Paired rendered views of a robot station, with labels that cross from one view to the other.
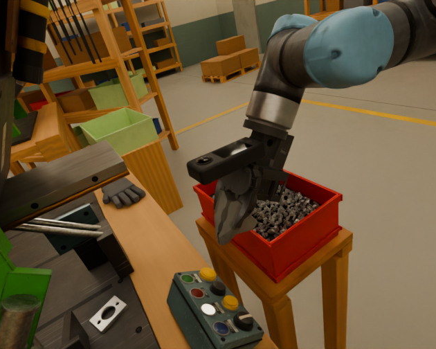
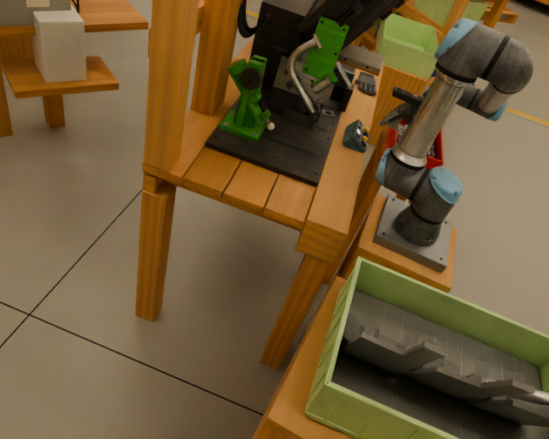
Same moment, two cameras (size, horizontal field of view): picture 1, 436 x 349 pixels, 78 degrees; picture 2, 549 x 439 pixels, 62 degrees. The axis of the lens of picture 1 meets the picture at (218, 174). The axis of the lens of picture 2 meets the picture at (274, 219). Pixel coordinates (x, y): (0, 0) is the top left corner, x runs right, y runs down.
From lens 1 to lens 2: 148 cm
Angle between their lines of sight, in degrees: 25
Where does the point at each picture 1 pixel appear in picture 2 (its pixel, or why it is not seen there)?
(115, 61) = not seen: outside the picture
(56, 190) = (355, 60)
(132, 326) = (332, 122)
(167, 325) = (342, 130)
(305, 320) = not seen: hidden behind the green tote
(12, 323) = (325, 82)
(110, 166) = (375, 67)
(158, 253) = (357, 116)
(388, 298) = not seen: hidden behind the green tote
